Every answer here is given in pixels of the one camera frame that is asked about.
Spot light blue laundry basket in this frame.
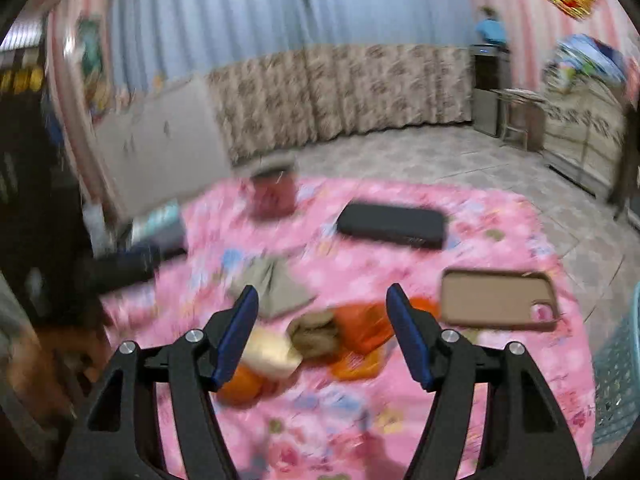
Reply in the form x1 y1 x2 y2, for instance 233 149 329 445
593 285 640 445

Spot small teal notebook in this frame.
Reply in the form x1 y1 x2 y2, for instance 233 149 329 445
122 200 186 254

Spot brown phone case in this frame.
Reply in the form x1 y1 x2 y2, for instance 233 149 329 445
439 268 561 332

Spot small white cup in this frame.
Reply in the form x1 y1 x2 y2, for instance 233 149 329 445
241 326 303 380

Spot white low cabinet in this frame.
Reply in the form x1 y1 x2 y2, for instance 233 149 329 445
94 76 232 221

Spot orange plastic wrapper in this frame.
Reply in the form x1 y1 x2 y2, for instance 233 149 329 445
214 296 442 409

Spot pink floral tablecloth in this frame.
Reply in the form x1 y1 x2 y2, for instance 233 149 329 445
103 178 594 479

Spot pink mug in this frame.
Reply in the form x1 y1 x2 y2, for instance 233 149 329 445
244 158 297 221

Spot black zip case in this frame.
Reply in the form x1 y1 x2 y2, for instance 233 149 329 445
336 200 447 250

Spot cloth covered cabinet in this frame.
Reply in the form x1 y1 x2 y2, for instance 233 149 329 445
542 76 626 200

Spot small metal stool table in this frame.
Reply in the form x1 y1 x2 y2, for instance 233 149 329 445
494 88 547 152

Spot blue and floral curtain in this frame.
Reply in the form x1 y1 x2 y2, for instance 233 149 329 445
110 0 473 162

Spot water dispenser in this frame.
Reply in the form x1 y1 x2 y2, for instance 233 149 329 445
470 44 512 136

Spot pile of folded clothes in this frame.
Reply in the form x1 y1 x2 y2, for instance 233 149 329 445
544 34 627 91

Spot blue covered water bottle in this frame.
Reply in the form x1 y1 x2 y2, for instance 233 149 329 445
475 6 508 48

